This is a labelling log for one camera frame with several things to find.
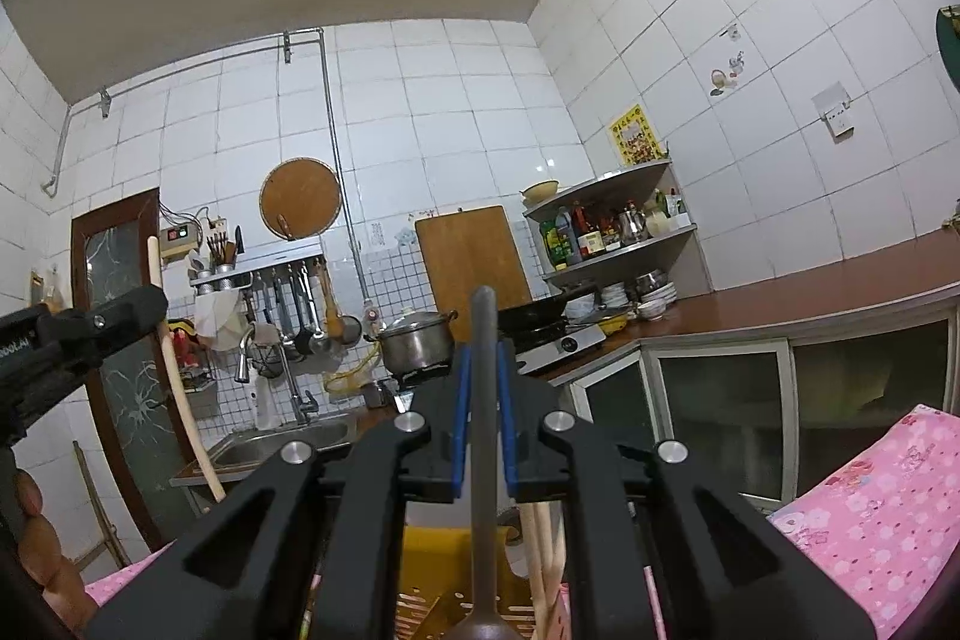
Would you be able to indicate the beige electric box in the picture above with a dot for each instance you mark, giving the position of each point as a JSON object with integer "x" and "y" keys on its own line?
{"x": 182, "y": 242}

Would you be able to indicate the row of hanging kitchen utensils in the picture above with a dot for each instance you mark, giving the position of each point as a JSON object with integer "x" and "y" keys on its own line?
{"x": 304, "y": 317}

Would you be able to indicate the red label sauce bottle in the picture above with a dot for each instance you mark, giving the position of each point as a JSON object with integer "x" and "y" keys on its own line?
{"x": 594, "y": 244}

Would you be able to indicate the steel cooking pot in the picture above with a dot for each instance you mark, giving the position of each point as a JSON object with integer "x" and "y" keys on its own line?
{"x": 416, "y": 347}

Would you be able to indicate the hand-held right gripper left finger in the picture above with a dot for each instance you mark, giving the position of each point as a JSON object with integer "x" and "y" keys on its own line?
{"x": 461, "y": 422}

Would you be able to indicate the glass door cabinet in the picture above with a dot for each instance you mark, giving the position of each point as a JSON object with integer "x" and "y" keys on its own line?
{"x": 712, "y": 400}

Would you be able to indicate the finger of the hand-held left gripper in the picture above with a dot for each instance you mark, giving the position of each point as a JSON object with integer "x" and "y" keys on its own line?
{"x": 112, "y": 317}

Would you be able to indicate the steel gas stove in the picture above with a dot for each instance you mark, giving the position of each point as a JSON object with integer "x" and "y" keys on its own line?
{"x": 577, "y": 340}
{"x": 401, "y": 385}

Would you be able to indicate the wooden cutting board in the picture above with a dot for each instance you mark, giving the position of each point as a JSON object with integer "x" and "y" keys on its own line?
{"x": 469, "y": 257}

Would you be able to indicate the green round board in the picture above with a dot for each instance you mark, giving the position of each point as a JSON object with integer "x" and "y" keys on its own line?
{"x": 951, "y": 40}

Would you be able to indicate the yellow wall poster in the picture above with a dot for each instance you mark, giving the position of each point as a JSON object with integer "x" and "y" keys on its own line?
{"x": 634, "y": 136}

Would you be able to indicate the steel corner shelf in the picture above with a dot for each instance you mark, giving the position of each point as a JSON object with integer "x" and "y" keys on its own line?
{"x": 600, "y": 186}

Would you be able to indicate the black wok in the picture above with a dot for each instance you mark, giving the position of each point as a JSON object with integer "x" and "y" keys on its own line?
{"x": 536, "y": 310}

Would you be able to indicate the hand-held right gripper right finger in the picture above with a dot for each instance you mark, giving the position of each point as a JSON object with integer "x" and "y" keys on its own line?
{"x": 510, "y": 422}

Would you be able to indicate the round wooden board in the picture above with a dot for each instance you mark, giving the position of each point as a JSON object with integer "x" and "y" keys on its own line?
{"x": 300, "y": 197}

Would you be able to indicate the person's left hand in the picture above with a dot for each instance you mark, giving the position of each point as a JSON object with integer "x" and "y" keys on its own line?
{"x": 41, "y": 546}

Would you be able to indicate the steel kettle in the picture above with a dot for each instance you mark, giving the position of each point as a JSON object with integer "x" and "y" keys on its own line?
{"x": 634, "y": 224}

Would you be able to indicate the pink floral tablecloth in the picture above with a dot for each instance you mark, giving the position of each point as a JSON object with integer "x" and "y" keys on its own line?
{"x": 885, "y": 512}

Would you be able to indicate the metal spoon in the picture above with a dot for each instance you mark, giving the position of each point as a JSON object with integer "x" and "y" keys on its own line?
{"x": 484, "y": 325}

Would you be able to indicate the green plastic bottle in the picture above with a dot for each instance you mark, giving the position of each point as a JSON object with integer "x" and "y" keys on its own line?
{"x": 556, "y": 246}

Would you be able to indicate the yellow slotted utensil holder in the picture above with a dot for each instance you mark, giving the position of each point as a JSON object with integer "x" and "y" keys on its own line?
{"x": 435, "y": 557}

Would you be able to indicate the wooden stick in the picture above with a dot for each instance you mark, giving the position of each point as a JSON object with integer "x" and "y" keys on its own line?
{"x": 101, "y": 509}

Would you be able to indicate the white wall socket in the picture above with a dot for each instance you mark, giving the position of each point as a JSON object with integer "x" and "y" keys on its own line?
{"x": 834, "y": 111}

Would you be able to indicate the cream bowl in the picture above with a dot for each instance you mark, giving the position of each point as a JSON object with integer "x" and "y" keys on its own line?
{"x": 540, "y": 194}

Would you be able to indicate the brown framed glass door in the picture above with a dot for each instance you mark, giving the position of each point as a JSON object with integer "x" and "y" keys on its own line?
{"x": 135, "y": 400}

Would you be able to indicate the stack of white dishes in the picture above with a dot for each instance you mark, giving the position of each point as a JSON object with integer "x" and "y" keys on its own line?
{"x": 637, "y": 299}

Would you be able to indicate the hanging plastic bags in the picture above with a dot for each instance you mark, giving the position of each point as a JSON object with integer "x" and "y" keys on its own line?
{"x": 45, "y": 291}

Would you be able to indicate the wall sticker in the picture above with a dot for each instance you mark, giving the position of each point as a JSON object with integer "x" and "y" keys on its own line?
{"x": 726, "y": 78}

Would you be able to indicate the steel sink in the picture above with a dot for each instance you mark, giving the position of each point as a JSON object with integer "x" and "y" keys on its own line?
{"x": 285, "y": 446}

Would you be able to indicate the steel faucet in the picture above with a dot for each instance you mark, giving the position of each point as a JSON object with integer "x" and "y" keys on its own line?
{"x": 289, "y": 377}

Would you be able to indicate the grey wall pipe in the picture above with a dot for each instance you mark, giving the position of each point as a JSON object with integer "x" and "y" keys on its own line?
{"x": 335, "y": 153}

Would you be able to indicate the steel wall rack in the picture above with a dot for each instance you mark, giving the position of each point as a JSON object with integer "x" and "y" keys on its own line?
{"x": 255, "y": 269}

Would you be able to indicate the white hanging cloth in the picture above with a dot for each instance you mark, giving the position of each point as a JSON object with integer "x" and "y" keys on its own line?
{"x": 221, "y": 321}

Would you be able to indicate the cream ceramic jar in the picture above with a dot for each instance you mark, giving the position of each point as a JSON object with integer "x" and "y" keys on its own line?
{"x": 658, "y": 224}

